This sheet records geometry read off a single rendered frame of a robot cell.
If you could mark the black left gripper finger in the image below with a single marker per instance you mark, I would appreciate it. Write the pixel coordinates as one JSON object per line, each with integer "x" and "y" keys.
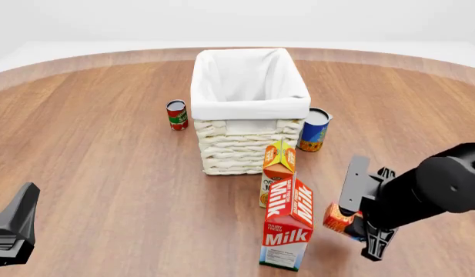
{"x": 19, "y": 219}

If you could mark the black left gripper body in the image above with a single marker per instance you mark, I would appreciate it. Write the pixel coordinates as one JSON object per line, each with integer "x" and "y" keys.
{"x": 10, "y": 254}

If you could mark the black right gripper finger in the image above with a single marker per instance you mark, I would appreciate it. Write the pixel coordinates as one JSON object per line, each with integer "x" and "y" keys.
{"x": 348, "y": 210}
{"x": 378, "y": 245}

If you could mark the red and orange butter box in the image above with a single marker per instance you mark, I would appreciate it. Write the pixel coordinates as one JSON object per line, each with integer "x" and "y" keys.
{"x": 335, "y": 220}

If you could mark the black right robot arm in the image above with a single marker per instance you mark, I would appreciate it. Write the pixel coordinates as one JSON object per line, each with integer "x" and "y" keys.
{"x": 445, "y": 187}

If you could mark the white wicker basket with liner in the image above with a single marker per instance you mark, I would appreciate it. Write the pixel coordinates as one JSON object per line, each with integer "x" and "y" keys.
{"x": 248, "y": 86}

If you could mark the red and white milk carton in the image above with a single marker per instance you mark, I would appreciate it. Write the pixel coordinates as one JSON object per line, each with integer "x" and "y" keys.
{"x": 285, "y": 236}

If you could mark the orange juice carton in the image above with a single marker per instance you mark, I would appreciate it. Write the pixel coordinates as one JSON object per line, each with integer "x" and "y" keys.
{"x": 277, "y": 167}

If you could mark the blue and yellow food can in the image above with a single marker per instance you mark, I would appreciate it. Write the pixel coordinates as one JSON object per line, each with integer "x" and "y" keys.
{"x": 314, "y": 132}

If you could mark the red tomato sauce can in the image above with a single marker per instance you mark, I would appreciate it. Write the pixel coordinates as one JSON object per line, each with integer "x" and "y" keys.
{"x": 178, "y": 118}

